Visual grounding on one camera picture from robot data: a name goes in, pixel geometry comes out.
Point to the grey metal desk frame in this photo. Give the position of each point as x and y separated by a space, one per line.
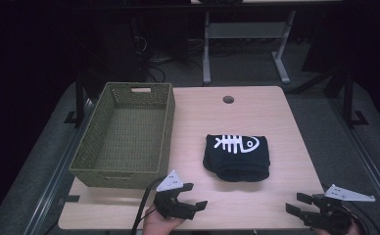
246 31

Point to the person's right hand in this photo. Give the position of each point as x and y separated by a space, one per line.
354 228

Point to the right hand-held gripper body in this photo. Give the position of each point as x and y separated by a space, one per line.
333 212

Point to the aluminium rail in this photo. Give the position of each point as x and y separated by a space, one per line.
57 176
364 153

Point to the black metal stand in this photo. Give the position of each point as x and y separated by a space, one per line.
348 98
79 101

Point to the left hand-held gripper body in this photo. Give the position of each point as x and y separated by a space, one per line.
171 205

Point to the green woven basket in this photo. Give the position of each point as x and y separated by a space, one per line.
126 137

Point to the folded black fishbone-print garment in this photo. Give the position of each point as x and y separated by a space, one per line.
237 160

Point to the person's left hand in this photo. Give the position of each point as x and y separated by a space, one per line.
158 225

